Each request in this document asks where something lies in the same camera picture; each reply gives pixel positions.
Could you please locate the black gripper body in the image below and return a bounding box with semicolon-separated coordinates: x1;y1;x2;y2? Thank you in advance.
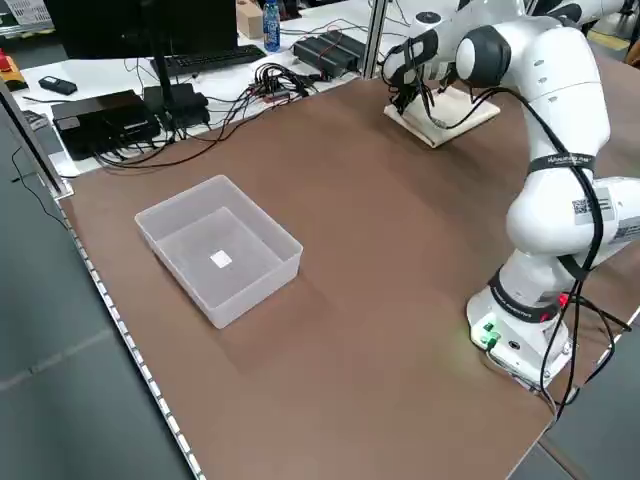
404;49;441;87

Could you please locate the beige tablecloth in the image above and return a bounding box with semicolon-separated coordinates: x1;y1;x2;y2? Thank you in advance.
383;82;502;150

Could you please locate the black finned power supply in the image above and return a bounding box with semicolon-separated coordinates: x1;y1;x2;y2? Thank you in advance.
292;37;346;80
319;30;369;69

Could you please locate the blue plastic bottle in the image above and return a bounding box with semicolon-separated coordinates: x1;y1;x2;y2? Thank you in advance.
261;0;281;53

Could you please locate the small cardboard box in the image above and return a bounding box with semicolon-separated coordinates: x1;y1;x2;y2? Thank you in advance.
234;1;266;39

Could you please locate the black keyboard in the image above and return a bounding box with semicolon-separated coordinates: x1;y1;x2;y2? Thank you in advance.
151;44;269;79

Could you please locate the black monitor stand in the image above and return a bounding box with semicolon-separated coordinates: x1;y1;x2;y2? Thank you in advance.
143;49;210;132

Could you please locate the translucent plastic bin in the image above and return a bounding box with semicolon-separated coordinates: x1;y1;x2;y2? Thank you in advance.
133;173;305;330

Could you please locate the black computer monitor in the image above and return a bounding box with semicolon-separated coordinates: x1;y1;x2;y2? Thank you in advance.
43;0;239;60

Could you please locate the black desktop device box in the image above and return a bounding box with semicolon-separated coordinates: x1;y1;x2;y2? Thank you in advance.
52;89;162;161

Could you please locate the small black handheld device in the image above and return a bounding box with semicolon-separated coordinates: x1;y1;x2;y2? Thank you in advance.
38;74;78;96

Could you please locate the red emergency stop button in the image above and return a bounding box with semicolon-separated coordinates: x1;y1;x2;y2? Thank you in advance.
0;49;26;91

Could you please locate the aluminium frame post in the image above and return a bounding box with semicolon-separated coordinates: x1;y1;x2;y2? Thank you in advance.
0;77;75;201
363;0;390;81

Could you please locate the black hub with cables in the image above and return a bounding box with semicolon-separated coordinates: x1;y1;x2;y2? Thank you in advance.
248;62;321;104

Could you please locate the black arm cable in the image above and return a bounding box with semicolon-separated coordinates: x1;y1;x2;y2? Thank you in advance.
467;84;632;419

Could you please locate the black loose cable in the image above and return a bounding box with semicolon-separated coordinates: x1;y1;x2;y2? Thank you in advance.
97;89;311;169

